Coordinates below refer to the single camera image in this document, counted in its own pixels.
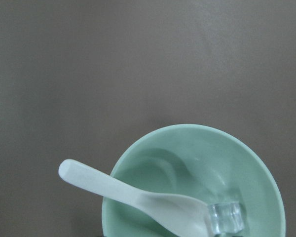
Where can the white ceramic spoon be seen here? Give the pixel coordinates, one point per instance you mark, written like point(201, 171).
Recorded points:
point(182, 215)

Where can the single clear ice cube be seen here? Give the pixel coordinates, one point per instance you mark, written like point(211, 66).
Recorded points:
point(226, 217)

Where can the mint green bowl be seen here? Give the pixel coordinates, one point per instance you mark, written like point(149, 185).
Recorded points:
point(210, 165)

